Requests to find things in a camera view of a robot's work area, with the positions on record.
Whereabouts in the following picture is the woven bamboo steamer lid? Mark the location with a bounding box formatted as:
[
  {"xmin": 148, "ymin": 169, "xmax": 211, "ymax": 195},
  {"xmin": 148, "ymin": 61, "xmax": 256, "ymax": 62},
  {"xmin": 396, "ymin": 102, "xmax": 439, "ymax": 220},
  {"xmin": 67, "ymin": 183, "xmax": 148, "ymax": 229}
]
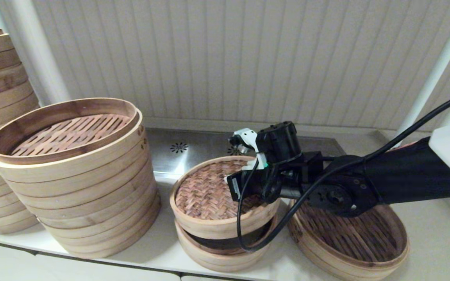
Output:
[{"xmin": 170, "ymin": 156, "xmax": 281, "ymax": 240}]

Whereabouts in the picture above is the small bamboo steamer basket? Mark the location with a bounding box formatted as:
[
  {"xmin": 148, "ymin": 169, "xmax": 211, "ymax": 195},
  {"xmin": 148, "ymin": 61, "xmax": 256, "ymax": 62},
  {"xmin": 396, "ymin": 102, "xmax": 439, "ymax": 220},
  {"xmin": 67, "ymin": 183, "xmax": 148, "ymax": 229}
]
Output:
[{"xmin": 174, "ymin": 213, "xmax": 278, "ymax": 272}]

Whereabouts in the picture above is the large bamboo steamer basket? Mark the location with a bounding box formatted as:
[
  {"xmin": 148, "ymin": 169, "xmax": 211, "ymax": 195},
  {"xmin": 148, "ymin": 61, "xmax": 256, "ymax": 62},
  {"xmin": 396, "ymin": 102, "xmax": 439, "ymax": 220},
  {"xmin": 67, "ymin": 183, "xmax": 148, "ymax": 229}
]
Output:
[{"xmin": 287, "ymin": 199, "xmax": 410, "ymax": 281}]

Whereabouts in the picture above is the front bamboo steamer stack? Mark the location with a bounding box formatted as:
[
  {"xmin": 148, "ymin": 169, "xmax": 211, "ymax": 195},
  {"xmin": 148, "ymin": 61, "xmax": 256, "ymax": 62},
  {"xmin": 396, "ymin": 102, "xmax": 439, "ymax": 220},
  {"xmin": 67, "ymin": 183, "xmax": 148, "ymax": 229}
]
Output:
[{"xmin": 0, "ymin": 98, "xmax": 162, "ymax": 259}]

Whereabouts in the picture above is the stainless steel vent plate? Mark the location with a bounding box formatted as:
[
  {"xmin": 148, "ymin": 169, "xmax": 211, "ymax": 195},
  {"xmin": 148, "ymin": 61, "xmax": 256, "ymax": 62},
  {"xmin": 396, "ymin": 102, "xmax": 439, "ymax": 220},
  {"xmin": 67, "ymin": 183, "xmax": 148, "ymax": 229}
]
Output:
[{"xmin": 146, "ymin": 128, "xmax": 346, "ymax": 180}]

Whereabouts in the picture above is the white cabinet door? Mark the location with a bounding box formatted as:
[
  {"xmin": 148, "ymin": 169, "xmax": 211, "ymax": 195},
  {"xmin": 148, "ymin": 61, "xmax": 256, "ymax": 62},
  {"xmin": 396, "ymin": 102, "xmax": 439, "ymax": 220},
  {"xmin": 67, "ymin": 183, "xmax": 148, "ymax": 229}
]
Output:
[
  {"xmin": 0, "ymin": 239, "xmax": 38, "ymax": 281},
  {"xmin": 181, "ymin": 274, "xmax": 257, "ymax": 281}
]

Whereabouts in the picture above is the thick white pole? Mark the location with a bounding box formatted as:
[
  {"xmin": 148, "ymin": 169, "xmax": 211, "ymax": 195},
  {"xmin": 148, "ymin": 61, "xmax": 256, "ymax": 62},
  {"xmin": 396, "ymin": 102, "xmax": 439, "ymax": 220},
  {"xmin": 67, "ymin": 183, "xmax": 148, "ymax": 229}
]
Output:
[{"xmin": 12, "ymin": 0, "xmax": 71, "ymax": 105}]

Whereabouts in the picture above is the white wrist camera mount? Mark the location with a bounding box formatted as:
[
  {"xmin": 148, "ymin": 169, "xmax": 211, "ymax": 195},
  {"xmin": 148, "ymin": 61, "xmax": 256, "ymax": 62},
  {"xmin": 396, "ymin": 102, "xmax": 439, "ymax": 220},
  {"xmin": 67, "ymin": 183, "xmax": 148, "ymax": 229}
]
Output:
[{"xmin": 229, "ymin": 128, "xmax": 268, "ymax": 171}]

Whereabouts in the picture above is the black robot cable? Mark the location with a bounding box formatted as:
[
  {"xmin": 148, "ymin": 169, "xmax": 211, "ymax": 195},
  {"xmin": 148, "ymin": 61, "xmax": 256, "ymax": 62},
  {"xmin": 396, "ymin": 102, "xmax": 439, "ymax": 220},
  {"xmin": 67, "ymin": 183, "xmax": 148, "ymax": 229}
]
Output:
[{"xmin": 236, "ymin": 88, "xmax": 450, "ymax": 252}]

